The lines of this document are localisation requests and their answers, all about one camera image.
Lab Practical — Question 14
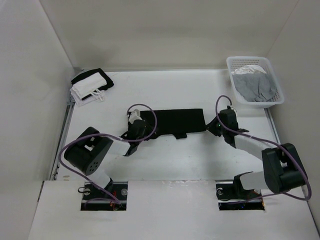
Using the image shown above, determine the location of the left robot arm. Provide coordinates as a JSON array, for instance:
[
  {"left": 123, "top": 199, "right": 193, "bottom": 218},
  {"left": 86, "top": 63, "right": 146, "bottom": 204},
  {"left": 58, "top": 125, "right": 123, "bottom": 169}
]
[{"left": 63, "top": 118, "right": 154, "bottom": 200}]

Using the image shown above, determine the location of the metal table rail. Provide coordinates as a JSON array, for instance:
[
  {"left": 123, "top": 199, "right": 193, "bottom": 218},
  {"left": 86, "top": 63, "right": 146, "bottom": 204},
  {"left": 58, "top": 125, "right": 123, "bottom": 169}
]
[
  {"left": 264, "top": 108, "right": 292, "bottom": 180},
  {"left": 48, "top": 99, "right": 75, "bottom": 181}
]

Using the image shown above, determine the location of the white tank top in basket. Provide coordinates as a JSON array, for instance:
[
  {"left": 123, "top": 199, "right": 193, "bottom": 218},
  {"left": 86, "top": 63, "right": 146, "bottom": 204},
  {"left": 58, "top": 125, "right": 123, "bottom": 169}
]
[{"left": 231, "top": 64, "right": 267, "bottom": 75}]

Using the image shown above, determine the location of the folded white tank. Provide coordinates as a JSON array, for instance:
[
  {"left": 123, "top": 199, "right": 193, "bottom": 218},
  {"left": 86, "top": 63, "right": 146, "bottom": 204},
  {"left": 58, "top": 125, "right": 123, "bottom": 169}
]
[
  {"left": 69, "top": 87, "right": 106, "bottom": 107},
  {"left": 72, "top": 72, "right": 107, "bottom": 99}
]

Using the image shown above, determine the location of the left metal table rail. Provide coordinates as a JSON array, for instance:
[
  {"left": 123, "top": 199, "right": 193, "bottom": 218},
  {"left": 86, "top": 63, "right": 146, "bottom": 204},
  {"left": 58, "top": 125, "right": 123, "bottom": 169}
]
[{"left": 48, "top": 99, "right": 75, "bottom": 181}]

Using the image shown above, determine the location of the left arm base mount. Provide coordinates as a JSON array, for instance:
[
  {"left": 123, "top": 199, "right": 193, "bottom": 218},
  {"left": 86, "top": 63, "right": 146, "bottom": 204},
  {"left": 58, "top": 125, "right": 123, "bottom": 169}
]
[{"left": 77, "top": 181, "right": 129, "bottom": 212}]

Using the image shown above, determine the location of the black tank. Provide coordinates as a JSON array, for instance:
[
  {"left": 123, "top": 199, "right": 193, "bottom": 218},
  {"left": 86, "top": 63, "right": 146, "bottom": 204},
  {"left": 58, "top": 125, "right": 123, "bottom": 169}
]
[
  {"left": 71, "top": 68, "right": 114, "bottom": 91},
  {"left": 140, "top": 108, "right": 206, "bottom": 140}
]

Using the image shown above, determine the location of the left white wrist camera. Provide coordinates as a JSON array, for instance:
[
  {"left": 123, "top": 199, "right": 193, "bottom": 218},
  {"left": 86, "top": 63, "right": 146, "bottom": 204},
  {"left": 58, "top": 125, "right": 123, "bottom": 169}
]
[{"left": 128, "top": 109, "right": 142, "bottom": 124}]

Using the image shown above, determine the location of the right metal table rail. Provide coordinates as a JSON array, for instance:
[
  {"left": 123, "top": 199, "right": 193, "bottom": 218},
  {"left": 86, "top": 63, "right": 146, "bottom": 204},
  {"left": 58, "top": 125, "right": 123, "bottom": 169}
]
[{"left": 264, "top": 108, "right": 292, "bottom": 180}]

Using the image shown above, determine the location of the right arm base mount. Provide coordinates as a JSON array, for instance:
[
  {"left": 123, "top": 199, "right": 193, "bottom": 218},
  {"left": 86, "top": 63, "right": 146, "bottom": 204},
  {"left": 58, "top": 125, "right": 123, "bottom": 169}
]
[{"left": 215, "top": 181, "right": 265, "bottom": 211}]

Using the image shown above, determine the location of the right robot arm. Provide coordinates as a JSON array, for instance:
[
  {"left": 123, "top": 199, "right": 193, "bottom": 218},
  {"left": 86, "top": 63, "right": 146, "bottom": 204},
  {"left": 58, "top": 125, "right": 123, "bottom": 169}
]
[{"left": 206, "top": 106, "right": 309, "bottom": 200}]

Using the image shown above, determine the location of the bottom folded white tank top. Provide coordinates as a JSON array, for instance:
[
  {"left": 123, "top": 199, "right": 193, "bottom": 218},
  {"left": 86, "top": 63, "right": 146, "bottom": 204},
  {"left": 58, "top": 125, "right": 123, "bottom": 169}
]
[{"left": 69, "top": 87, "right": 106, "bottom": 107}]

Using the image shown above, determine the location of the white plastic basket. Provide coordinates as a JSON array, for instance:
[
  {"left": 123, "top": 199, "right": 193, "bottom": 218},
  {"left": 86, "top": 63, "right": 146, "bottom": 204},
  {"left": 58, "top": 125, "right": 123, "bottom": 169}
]
[{"left": 226, "top": 56, "right": 284, "bottom": 109}]

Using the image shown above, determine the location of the grey tank top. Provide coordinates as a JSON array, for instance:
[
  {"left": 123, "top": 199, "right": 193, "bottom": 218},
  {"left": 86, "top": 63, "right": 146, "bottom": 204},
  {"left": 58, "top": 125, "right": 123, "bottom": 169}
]
[{"left": 233, "top": 72, "right": 277, "bottom": 102}]

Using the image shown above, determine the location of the folded black tank top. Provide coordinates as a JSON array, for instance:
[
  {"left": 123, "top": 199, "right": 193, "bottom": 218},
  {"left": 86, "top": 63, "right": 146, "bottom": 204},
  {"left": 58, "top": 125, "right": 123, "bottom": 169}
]
[{"left": 71, "top": 68, "right": 114, "bottom": 91}]

